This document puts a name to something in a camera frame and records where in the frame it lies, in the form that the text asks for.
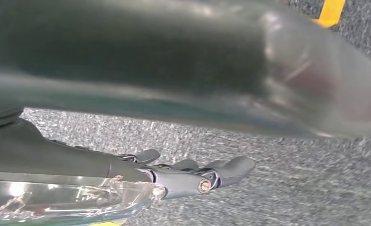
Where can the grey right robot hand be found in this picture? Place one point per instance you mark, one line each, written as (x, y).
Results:
(141, 46)

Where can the clear plastic cover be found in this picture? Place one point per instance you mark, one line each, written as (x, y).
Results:
(63, 202)

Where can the yellow floor tape outline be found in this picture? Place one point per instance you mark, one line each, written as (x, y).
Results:
(330, 12)

